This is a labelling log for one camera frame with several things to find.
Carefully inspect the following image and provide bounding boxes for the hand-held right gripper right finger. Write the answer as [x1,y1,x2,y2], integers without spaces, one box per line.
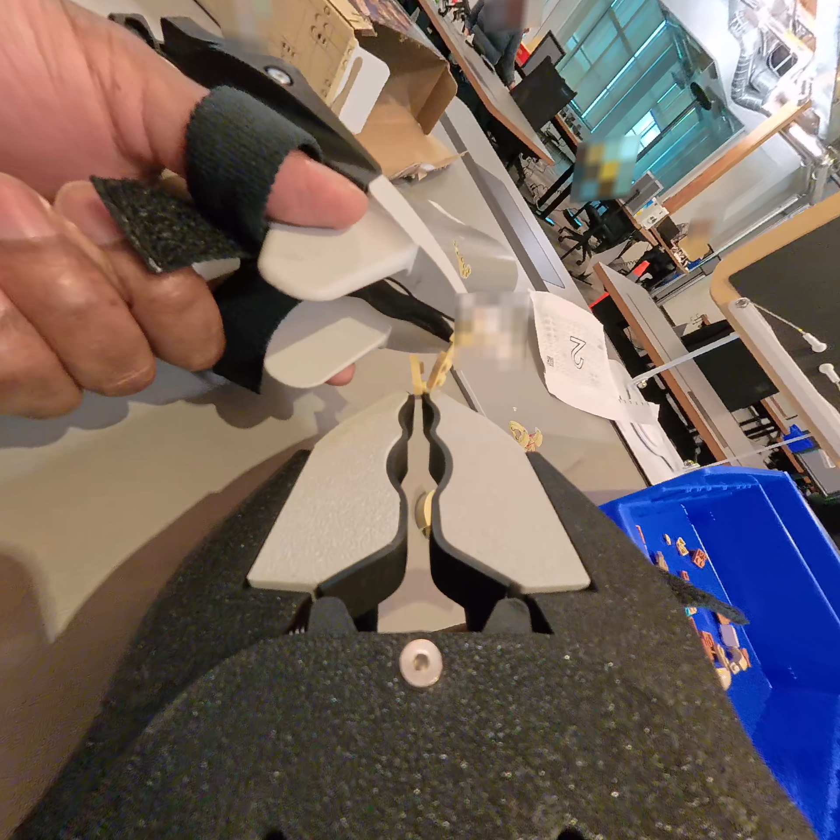
[422,391,592,632]

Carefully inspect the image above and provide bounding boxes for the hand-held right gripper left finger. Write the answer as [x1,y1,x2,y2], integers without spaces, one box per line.
[247,391,417,632]

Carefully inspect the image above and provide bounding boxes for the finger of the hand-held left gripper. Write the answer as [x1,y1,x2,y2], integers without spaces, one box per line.
[356,277,458,342]
[366,177,465,316]

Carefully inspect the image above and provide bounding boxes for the tan curved brick plate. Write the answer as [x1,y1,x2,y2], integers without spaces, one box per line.
[427,331,458,395]
[407,354,435,540]

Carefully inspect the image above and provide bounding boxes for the pile of small toy bricks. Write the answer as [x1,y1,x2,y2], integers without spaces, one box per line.
[633,525,752,691]

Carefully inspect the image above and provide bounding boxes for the blue plastic bin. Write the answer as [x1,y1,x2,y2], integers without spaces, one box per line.
[598,465,840,840]

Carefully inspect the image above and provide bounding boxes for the grey desk panel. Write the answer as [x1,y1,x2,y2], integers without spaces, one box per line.
[446,108,568,293]

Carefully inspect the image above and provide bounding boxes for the wooden edged office desk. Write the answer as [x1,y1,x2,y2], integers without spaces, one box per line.
[420,0,557,166]
[594,262,746,463]

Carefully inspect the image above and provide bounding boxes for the grey desk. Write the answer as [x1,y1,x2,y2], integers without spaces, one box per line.
[0,105,664,647]

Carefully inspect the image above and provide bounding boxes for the person's left hand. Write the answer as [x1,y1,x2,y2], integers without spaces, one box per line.
[0,0,370,421]

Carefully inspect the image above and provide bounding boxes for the white card insert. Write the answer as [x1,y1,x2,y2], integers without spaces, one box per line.
[331,51,392,137]

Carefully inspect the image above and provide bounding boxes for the open cardboard box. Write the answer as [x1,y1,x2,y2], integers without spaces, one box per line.
[197,0,460,179]

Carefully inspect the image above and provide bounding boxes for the white printed paper sheet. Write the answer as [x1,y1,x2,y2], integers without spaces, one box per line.
[528,290,660,422]

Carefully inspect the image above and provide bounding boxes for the wood edged black table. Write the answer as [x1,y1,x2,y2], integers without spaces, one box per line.
[710,193,840,490]

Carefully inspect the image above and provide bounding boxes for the silver ceiling duct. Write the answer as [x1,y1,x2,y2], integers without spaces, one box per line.
[728,0,815,122]

